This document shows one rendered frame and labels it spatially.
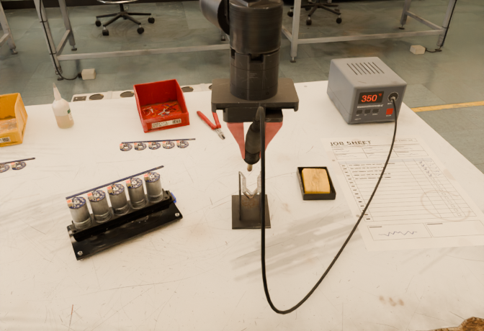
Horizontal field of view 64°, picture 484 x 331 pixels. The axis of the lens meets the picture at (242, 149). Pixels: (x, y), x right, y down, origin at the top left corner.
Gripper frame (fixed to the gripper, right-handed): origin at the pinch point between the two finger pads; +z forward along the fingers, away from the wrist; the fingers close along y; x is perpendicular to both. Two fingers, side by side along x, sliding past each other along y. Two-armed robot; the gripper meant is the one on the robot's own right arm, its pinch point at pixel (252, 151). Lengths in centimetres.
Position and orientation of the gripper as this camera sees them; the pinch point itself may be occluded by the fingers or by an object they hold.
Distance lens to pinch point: 51.9
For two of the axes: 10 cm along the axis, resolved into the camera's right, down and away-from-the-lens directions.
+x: 0.4, 5.8, -8.1
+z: -0.1, 8.2, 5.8
